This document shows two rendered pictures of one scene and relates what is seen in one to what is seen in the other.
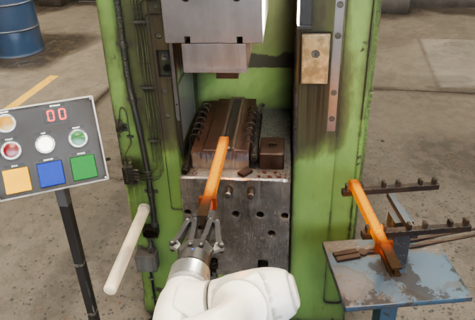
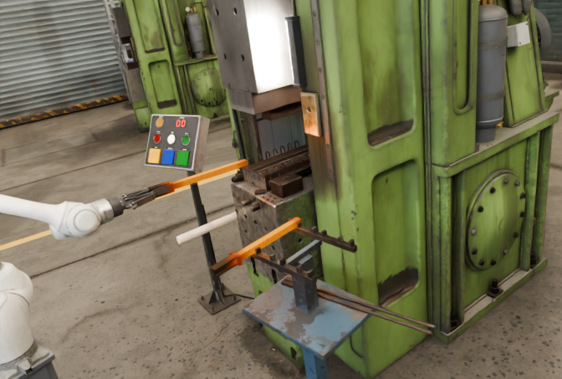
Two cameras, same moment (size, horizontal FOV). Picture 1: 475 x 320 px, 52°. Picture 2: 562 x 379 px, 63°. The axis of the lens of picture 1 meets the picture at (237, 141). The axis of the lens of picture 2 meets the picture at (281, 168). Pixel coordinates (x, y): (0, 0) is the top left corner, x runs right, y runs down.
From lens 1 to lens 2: 158 cm
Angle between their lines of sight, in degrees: 47
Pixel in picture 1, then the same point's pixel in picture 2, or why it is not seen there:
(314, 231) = (335, 273)
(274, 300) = (68, 217)
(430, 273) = (324, 325)
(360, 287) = (268, 304)
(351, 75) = (337, 133)
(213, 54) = (240, 97)
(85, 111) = (194, 125)
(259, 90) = not seen: hidden behind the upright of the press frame
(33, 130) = (169, 130)
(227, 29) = (242, 80)
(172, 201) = not seen: hidden behind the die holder
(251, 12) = (249, 69)
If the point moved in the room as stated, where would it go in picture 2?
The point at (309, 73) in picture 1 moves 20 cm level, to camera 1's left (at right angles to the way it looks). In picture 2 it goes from (308, 125) to (275, 119)
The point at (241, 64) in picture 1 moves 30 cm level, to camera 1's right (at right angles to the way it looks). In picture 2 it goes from (251, 107) to (301, 115)
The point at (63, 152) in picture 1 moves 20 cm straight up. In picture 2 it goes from (177, 146) to (169, 109)
